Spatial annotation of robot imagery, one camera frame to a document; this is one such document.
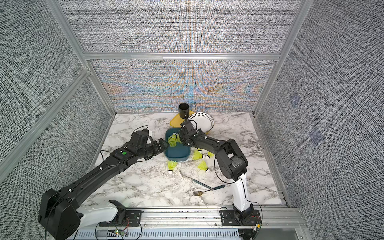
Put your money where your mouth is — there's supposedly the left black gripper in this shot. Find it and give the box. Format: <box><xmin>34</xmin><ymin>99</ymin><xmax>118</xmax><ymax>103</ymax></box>
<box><xmin>137</xmin><ymin>137</ymin><xmax>171</xmax><ymax>160</ymax></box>

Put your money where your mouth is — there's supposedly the teal plastic storage box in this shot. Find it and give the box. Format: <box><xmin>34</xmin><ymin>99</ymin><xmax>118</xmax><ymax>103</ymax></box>
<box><xmin>165</xmin><ymin>128</ymin><xmax>191</xmax><ymax>162</ymax></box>

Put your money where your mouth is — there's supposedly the yellow shuttlecock four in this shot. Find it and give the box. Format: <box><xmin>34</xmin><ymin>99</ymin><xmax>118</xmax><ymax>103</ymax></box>
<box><xmin>167</xmin><ymin>161</ymin><xmax>178</xmax><ymax>175</ymax></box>

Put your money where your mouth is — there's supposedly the yellow shuttlecock five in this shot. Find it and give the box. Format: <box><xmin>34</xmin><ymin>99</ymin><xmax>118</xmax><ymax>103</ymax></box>
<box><xmin>193</xmin><ymin>150</ymin><xmax>204</xmax><ymax>160</ymax></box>

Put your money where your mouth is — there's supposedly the yellow shuttlecock six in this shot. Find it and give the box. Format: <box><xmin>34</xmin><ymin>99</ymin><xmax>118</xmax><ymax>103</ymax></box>
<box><xmin>198</xmin><ymin>161</ymin><xmax>210</xmax><ymax>172</ymax></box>

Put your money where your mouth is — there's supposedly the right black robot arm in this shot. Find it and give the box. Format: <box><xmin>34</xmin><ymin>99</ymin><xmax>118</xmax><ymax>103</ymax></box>
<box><xmin>179</xmin><ymin>121</ymin><xmax>252</xmax><ymax>213</ymax></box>

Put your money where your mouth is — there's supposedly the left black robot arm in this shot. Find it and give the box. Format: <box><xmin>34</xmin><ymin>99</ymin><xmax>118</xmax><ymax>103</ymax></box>
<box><xmin>38</xmin><ymin>129</ymin><xmax>169</xmax><ymax>240</ymax></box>

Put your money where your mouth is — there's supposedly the white patterned plate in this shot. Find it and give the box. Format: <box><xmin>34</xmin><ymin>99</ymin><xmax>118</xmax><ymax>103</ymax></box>
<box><xmin>188</xmin><ymin>112</ymin><xmax>215</xmax><ymax>133</ymax></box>

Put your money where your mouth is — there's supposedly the black cup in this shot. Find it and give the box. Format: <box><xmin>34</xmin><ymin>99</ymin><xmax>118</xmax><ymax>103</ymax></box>
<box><xmin>179</xmin><ymin>103</ymin><xmax>190</xmax><ymax>120</ymax></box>

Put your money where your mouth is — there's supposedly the yellow shuttlecock seven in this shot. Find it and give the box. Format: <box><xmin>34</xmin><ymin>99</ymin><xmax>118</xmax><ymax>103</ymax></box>
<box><xmin>207</xmin><ymin>152</ymin><xmax>215</xmax><ymax>158</ymax></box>

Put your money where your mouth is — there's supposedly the green handled knife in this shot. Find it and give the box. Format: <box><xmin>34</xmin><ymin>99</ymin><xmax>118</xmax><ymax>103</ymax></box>
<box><xmin>179</xmin><ymin>170</ymin><xmax>212</xmax><ymax>190</ymax></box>

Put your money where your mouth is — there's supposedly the green handled fork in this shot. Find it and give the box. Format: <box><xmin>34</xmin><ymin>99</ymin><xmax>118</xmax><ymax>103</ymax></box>
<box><xmin>193</xmin><ymin>185</ymin><xmax>226</xmax><ymax>197</ymax></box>

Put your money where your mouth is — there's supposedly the aluminium front rail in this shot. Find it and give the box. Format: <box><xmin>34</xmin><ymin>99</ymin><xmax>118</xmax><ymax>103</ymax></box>
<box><xmin>59</xmin><ymin>206</ymin><xmax>313</xmax><ymax>232</ymax></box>

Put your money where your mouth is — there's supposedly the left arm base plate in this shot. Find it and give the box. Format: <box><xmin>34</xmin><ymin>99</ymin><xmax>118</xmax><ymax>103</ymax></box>
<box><xmin>99</xmin><ymin>210</ymin><xmax>143</xmax><ymax>227</ymax></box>

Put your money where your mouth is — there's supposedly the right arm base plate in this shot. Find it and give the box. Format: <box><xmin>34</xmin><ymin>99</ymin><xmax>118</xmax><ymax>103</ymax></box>
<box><xmin>219</xmin><ymin>207</ymin><xmax>262</xmax><ymax>226</ymax></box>

